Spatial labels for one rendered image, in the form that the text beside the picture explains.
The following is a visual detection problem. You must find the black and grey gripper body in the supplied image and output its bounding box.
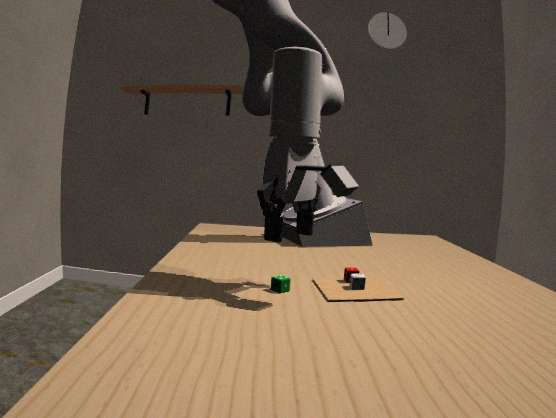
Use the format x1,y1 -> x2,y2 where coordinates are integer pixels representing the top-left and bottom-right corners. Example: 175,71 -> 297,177
263,139 -> 317,204

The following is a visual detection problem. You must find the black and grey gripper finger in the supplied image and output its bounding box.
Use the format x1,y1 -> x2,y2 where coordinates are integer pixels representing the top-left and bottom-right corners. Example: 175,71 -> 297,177
257,174 -> 286,242
296,184 -> 321,236

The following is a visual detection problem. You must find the green die with white pips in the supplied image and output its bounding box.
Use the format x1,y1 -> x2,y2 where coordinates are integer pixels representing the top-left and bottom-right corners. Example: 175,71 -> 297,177
271,275 -> 291,293

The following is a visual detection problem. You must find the tan textured mat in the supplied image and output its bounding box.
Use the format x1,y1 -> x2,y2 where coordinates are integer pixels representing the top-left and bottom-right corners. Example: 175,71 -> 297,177
313,278 -> 404,302

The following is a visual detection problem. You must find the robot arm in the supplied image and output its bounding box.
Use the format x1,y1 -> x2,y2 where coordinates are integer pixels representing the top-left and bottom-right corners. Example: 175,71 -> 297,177
212,0 -> 359,218

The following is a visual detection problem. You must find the dark red die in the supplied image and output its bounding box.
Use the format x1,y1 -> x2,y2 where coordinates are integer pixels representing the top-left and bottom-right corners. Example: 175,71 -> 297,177
344,268 -> 360,283

